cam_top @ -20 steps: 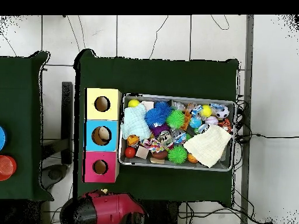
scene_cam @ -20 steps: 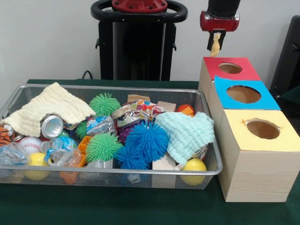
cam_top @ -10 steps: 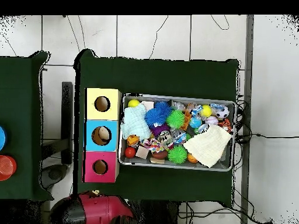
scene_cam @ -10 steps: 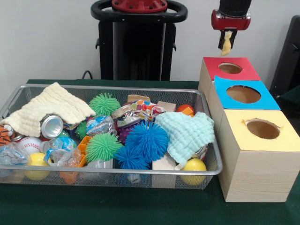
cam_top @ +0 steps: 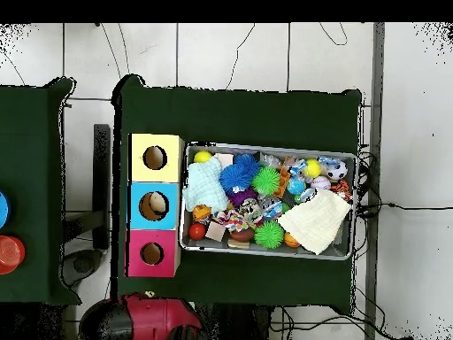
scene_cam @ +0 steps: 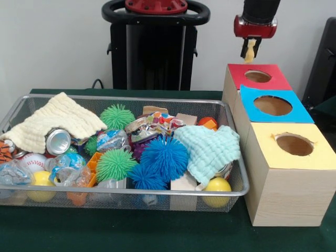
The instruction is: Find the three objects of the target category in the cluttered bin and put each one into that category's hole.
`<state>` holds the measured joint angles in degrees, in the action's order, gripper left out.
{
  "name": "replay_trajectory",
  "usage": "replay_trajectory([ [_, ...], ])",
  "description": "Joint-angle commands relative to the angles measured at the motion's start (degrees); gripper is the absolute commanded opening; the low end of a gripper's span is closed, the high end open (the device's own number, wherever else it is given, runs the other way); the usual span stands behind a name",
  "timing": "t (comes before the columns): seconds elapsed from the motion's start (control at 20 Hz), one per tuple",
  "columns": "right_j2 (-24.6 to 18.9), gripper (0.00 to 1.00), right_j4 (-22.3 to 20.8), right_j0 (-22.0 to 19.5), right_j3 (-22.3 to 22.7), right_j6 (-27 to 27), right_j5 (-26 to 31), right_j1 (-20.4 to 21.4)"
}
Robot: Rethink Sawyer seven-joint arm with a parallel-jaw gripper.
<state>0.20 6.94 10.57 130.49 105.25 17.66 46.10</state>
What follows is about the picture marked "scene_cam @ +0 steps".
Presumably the black upright panel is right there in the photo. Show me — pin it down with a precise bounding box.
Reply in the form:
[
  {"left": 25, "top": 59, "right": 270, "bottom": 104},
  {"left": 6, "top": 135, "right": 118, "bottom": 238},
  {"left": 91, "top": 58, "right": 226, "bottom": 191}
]
[{"left": 301, "top": 17, "right": 336, "bottom": 107}]

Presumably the small blue spiky ball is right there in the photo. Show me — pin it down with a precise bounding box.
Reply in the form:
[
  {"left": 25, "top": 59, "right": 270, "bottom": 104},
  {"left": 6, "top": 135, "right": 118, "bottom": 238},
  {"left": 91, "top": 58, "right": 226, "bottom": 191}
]
[{"left": 127, "top": 164, "right": 169, "bottom": 190}]

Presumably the wooden box with three holes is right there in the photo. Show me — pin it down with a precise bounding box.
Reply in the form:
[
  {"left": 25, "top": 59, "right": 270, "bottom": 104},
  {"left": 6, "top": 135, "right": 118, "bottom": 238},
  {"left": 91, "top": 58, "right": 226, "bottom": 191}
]
[{"left": 222, "top": 63, "right": 336, "bottom": 227}]

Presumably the large blue spiky ball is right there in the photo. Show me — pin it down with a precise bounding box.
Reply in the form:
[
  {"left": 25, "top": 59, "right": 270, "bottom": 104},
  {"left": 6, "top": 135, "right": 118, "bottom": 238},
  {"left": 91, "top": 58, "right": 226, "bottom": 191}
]
[{"left": 140, "top": 135, "right": 188, "bottom": 182}]

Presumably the yellow plastic ball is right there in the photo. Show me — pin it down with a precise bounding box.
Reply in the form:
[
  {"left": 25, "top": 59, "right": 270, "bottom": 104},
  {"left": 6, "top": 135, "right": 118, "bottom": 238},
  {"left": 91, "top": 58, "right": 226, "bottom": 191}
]
[
  {"left": 202, "top": 177, "right": 232, "bottom": 208},
  {"left": 27, "top": 171, "right": 57, "bottom": 203}
]

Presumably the silver mesh bin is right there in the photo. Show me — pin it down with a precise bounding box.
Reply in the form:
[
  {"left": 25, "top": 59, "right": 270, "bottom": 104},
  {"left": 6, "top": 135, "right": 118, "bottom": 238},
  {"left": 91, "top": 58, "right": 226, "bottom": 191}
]
[{"left": 0, "top": 94, "right": 250, "bottom": 213}]

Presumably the silver drink can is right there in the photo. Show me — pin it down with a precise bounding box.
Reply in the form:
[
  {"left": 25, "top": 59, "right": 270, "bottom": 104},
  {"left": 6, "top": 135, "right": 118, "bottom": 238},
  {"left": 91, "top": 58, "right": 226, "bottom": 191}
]
[{"left": 46, "top": 128, "right": 72, "bottom": 155}]

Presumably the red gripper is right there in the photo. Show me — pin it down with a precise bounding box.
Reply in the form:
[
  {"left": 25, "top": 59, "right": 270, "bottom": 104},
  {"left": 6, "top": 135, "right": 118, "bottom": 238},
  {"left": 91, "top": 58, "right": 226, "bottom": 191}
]
[{"left": 233, "top": 15, "right": 278, "bottom": 58}]

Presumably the cream waffle cloth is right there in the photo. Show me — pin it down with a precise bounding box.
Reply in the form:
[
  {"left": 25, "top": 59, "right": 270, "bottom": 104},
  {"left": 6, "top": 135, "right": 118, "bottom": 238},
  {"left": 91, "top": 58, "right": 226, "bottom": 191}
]
[{"left": 1, "top": 91, "right": 108, "bottom": 154}]

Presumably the mint waffle cloth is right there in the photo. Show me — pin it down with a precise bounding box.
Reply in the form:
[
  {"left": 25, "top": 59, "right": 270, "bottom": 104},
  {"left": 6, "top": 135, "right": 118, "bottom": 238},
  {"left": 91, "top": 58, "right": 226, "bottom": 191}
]
[{"left": 173, "top": 125, "right": 242, "bottom": 184}]

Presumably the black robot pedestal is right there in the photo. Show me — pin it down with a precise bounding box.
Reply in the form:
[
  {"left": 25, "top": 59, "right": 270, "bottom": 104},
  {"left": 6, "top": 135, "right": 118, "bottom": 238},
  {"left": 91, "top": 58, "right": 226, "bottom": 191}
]
[{"left": 101, "top": 0, "right": 211, "bottom": 91}]

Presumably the yellow plush toy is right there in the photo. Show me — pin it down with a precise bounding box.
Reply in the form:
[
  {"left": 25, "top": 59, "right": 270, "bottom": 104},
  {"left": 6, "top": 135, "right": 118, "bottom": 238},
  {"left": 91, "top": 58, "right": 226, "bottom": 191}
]
[{"left": 244, "top": 39, "right": 257, "bottom": 64}]

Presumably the green spiky ball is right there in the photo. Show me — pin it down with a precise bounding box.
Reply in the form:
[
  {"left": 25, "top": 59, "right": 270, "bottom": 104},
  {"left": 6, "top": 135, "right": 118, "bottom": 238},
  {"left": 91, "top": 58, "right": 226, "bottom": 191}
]
[
  {"left": 96, "top": 149, "right": 138, "bottom": 183},
  {"left": 99, "top": 104, "right": 137, "bottom": 131}
]

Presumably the dark green table cloth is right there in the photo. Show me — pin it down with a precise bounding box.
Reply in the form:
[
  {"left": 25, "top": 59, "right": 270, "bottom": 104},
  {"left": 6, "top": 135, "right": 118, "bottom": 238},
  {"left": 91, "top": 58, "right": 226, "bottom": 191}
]
[
  {"left": 0, "top": 88, "right": 336, "bottom": 252},
  {"left": 312, "top": 94, "right": 336, "bottom": 119}
]

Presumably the white baseball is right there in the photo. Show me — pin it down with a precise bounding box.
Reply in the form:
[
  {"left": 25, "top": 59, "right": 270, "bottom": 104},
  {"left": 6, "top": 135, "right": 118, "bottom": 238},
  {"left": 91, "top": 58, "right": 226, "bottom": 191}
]
[{"left": 20, "top": 152, "right": 48, "bottom": 173}]

